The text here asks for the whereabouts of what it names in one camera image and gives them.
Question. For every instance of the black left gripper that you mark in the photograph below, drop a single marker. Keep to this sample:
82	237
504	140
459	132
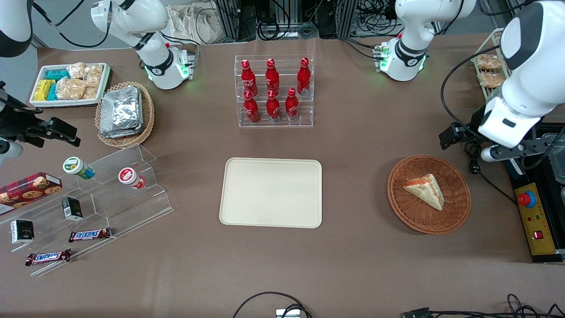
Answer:
476	121

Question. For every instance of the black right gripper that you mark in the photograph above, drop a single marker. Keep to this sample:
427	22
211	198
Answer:
16	125

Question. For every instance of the triangular sandwich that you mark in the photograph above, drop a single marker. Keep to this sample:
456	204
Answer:
426	190

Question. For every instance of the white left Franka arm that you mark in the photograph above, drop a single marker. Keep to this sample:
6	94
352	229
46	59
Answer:
529	66

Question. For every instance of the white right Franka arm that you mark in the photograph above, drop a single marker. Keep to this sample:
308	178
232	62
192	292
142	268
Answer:
132	17

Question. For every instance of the white rectangular snack tray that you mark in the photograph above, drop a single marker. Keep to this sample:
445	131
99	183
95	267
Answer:
66	103

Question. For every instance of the tan oval wicker basket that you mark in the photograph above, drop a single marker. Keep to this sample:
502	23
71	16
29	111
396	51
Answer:
148	115

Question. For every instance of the brown round wicker basket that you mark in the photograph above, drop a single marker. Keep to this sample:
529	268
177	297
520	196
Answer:
415	216

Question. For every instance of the beige plastic tray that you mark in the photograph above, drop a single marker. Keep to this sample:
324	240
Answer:
270	193

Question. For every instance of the green lid white cup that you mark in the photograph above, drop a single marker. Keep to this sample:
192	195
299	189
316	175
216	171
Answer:
77	168

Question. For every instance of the teal snack pack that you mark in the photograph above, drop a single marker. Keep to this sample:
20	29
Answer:
52	92
56	74

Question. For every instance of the clear bag of crackers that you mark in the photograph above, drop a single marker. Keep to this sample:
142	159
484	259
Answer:
91	92
93	74
70	88
76	70

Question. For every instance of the yellow snack pack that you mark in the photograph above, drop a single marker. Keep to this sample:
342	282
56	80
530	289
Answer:
43	90

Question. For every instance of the silver foil pack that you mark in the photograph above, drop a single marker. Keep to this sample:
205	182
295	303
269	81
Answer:
120	109
121	134

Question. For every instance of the bagged pastry snack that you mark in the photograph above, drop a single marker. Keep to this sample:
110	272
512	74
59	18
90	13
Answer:
487	62
491	80

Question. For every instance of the red tartan cookie box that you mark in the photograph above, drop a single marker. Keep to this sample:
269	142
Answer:
26	192

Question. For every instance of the small black carton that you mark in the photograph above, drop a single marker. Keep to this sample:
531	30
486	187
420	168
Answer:
22	232
72	208

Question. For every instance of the red lid white cup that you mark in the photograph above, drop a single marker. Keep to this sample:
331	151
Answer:
129	176

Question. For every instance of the red emergency stop button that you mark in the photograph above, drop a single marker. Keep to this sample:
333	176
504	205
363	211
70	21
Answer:
525	199

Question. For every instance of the clear acrylic stepped shelf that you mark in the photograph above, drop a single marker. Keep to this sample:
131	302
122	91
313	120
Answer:
123	207

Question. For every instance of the Snickers chocolate bar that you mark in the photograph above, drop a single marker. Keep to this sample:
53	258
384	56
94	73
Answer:
89	235
48	257

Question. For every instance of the yellow control panel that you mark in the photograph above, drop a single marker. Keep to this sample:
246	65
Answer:
536	218

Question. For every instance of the black appliance box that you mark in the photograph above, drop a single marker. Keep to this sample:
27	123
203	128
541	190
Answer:
554	221

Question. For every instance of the red cola bottle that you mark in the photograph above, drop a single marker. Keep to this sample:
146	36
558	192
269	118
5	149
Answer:
251	110
291	107
248	79
272	78
273	109
303	78

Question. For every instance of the white cloth bag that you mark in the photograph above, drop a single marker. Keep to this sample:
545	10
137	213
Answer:
190	24

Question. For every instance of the clear acrylic bottle rack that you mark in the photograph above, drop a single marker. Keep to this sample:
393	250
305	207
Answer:
282	123

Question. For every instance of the red rocker switch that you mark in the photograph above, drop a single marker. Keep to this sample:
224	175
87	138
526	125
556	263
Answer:
537	235

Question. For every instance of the aluminium frame equipment rack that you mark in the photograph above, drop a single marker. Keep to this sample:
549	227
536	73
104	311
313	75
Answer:
287	17

